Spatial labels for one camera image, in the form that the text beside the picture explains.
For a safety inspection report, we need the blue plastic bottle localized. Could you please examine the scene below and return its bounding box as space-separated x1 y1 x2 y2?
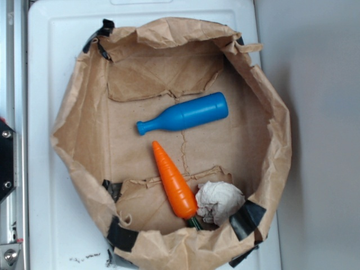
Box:
137 92 228 136

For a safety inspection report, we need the brown paper bag liner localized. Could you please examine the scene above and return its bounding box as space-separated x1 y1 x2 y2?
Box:
51 17 292 269

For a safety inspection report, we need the orange toy carrot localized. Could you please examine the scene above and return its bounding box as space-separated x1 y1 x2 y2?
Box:
152 141 203 231

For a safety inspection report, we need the crumpled white paper ball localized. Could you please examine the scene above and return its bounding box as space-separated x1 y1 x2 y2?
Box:
195 181 245 226

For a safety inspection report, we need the black mounting plate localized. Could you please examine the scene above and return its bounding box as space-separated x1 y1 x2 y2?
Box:
0 117 16 203

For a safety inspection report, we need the metal frame rail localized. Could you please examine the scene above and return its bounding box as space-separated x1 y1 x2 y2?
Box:
1 1 30 269

